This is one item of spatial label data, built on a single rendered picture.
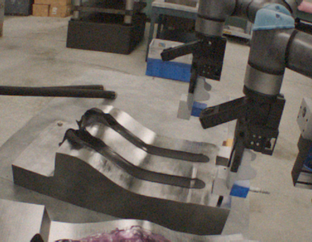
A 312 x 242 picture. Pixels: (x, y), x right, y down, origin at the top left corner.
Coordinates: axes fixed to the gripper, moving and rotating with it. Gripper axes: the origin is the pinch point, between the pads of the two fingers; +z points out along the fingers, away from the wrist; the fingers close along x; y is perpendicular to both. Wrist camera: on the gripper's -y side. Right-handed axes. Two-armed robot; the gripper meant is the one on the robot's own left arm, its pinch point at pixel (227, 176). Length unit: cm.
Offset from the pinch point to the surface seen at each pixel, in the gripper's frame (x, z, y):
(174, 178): 1.2, 4.1, -11.1
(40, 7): 581, 71, -383
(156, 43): 347, 62, -79
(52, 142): 6.6, 6.2, -42.9
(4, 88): 17, -1, -66
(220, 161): 13.5, 4.7, -1.3
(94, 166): -6.7, 0.3, -26.5
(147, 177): 0.1, 4.5, -16.8
